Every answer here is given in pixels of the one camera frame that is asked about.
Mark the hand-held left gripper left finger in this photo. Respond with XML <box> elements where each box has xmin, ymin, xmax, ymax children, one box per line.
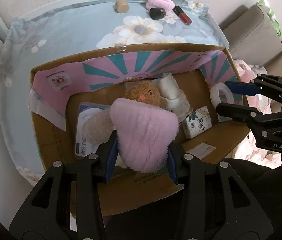
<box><xmin>8</xmin><ymin>130</ymin><xmax>119</xmax><ymax>240</ymax></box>

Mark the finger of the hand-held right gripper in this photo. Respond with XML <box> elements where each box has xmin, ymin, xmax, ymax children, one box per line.
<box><xmin>216</xmin><ymin>102</ymin><xmax>282</xmax><ymax>152</ymax></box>
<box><xmin>224</xmin><ymin>74</ymin><xmax>282</xmax><ymax>103</ymax></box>

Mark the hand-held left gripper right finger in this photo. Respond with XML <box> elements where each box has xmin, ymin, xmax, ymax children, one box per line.
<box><xmin>167</xmin><ymin>144</ymin><xmax>275</xmax><ymax>240</ymax></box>

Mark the white tape ring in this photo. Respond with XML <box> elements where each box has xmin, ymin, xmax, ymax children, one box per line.
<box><xmin>209</xmin><ymin>83</ymin><xmax>234</xmax><ymax>108</ymax></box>

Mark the cardboard box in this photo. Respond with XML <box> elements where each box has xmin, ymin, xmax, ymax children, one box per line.
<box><xmin>28</xmin><ymin>42</ymin><xmax>250</xmax><ymax>217</ymax></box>

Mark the clear plastic package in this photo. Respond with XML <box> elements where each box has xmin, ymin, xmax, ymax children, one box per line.
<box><xmin>75</xmin><ymin>102</ymin><xmax>114</xmax><ymax>159</ymax></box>

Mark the pink fluffy towel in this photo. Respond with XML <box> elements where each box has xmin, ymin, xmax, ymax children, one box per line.
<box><xmin>109</xmin><ymin>97</ymin><xmax>180</xmax><ymax>173</ymax></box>

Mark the small printed carton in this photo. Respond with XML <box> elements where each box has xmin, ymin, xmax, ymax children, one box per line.
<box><xmin>182</xmin><ymin>106</ymin><xmax>212</xmax><ymax>140</ymax></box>

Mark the cream dotted sock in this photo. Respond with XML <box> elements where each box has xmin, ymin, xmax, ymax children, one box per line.
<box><xmin>163</xmin><ymin>92</ymin><xmax>191</xmax><ymax>120</ymax></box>
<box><xmin>157</xmin><ymin>73</ymin><xmax>181</xmax><ymax>100</ymax></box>

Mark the brown plush bear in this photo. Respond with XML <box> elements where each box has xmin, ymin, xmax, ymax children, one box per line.
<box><xmin>124</xmin><ymin>80</ymin><xmax>162</xmax><ymax>109</ymax></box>

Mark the pink plush toy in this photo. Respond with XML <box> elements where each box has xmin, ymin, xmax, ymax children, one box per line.
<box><xmin>233</xmin><ymin>59</ymin><xmax>271</xmax><ymax>98</ymax></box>

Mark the pink printed pillow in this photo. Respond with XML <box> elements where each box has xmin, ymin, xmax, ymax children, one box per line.
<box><xmin>231</xmin><ymin>127</ymin><xmax>282</xmax><ymax>165</ymax></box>

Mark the green wet wipes pack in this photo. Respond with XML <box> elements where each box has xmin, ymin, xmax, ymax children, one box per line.
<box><xmin>257</xmin><ymin>0</ymin><xmax>282</xmax><ymax>37</ymax></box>

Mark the grey sofa cushion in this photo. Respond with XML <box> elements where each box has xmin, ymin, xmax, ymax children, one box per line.
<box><xmin>218</xmin><ymin>4</ymin><xmax>282</xmax><ymax>55</ymax></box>

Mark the person's black clothing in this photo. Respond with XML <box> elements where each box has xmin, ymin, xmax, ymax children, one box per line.
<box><xmin>106</xmin><ymin>155</ymin><xmax>282</xmax><ymax>240</ymax></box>

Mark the white fluffy blanket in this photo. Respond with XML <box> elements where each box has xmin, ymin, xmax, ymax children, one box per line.
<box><xmin>16</xmin><ymin>165</ymin><xmax>46</xmax><ymax>187</ymax></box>

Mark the red lip gloss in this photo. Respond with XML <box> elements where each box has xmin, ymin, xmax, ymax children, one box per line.
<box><xmin>172</xmin><ymin>5</ymin><xmax>193</xmax><ymax>26</ymax></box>

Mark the small black jar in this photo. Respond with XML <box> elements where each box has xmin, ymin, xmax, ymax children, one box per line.
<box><xmin>149</xmin><ymin>7</ymin><xmax>166</xmax><ymax>20</ymax></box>

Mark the pink fluffy scrunchie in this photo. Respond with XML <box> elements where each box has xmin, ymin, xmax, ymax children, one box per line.
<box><xmin>146</xmin><ymin>0</ymin><xmax>176</xmax><ymax>12</ymax></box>

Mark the blue floral tablecloth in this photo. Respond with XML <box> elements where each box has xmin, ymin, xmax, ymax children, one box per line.
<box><xmin>0</xmin><ymin>0</ymin><xmax>230</xmax><ymax>167</ymax></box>

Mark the wooden cork cap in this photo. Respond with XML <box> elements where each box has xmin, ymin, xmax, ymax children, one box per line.
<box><xmin>115</xmin><ymin>0</ymin><xmax>129</xmax><ymax>14</ymax></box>

